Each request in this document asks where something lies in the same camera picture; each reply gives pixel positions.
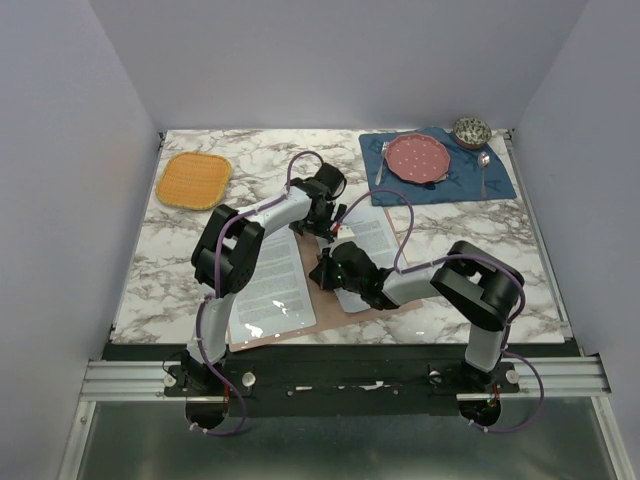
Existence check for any black mounting base plate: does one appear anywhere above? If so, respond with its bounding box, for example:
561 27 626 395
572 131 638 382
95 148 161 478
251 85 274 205
164 344 520 418

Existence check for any aluminium rail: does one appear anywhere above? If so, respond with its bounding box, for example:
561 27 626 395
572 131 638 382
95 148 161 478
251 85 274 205
80 357 611 402

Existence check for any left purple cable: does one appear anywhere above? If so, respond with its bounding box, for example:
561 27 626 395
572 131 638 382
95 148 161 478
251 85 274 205
195 150 326 436

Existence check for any blue cloth placemat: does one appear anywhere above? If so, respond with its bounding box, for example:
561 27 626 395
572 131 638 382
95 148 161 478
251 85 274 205
359 127 517 206

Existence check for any printed paper stack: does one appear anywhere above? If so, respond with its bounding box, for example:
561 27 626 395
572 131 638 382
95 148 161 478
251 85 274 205
331 204 422 314

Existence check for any printed paper sheet top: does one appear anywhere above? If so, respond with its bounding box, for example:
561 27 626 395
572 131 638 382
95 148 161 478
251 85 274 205
229 228 316 347

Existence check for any pink dotted plate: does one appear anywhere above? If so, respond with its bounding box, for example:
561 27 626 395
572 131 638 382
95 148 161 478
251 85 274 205
384 133 451 185

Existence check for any floral patterned bowl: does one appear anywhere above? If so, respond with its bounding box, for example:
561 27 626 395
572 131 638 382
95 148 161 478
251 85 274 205
452 117 493 150

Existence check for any purple cable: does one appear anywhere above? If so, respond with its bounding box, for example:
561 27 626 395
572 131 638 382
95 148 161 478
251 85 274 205
332 189 526 331
195 150 326 436

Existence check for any orange woven mat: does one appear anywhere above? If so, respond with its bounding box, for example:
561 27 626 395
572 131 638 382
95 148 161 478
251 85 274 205
155 152 232 211

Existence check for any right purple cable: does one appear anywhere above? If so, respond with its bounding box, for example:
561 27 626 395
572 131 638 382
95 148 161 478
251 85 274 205
332 189 526 331

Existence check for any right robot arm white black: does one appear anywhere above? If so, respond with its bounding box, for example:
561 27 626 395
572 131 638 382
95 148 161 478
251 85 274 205
309 241 526 392

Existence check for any silver fork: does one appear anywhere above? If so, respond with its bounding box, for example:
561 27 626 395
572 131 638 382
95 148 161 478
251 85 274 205
375 141 389 186

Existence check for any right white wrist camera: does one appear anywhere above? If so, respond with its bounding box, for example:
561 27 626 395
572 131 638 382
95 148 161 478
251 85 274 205
336 225 355 242

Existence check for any silver spoon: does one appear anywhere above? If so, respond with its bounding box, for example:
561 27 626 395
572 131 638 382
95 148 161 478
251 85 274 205
477 151 491 200

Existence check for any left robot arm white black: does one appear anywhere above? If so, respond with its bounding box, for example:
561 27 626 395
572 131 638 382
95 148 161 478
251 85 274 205
181 163 347 395

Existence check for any pink folder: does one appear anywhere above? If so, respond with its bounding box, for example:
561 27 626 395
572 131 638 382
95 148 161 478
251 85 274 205
227 234 409 351

